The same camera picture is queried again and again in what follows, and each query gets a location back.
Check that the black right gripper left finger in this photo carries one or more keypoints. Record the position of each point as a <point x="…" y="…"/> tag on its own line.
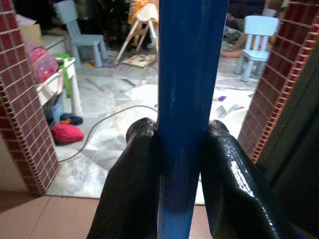
<point x="129" y="186"/>

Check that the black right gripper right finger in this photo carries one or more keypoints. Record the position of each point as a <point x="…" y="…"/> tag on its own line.
<point x="229" y="186"/>

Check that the red cushion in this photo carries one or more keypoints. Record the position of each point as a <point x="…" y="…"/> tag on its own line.
<point x="66" y="133"/>

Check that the dark blue slipper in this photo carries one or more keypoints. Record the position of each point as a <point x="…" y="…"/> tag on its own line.
<point x="73" y="119"/>

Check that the small purple paper scrap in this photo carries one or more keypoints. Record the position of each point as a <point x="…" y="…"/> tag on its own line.
<point x="220" y="98"/>

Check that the light blue container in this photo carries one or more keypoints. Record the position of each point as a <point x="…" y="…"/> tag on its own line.
<point x="57" y="112"/>

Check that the white plastic kids table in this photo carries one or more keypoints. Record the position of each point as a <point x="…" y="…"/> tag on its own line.
<point x="74" y="92"/>

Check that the green cloth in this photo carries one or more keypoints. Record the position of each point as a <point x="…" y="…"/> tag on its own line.
<point x="66" y="79"/>

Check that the patterned flat cushion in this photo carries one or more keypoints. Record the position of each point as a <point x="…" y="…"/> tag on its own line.
<point x="139" y="60"/>

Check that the person bare leg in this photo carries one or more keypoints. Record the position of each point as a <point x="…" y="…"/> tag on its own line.
<point x="239" y="42"/>

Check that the pink child backpack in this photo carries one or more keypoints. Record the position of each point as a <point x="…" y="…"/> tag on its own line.
<point x="43" y="64"/>

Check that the grey-blue plastic child chair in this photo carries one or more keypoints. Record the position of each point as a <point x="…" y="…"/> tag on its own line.
<point x="87" y="41"/>

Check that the light blue plastic child chair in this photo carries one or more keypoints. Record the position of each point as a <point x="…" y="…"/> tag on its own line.
<point x="259" y="27"/>

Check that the white low cabinet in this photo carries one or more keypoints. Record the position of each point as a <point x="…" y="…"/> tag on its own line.
<point x="53" y="43"/>

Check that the white wooden high chair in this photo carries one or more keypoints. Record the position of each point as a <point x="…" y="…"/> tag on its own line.
<point x="145" y="15"/>

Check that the cardboard box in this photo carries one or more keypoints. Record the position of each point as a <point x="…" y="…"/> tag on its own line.
<point x="31" y="33"/>

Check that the dark door frame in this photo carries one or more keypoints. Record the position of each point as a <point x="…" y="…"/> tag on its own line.
<point x="294" y="137"/>

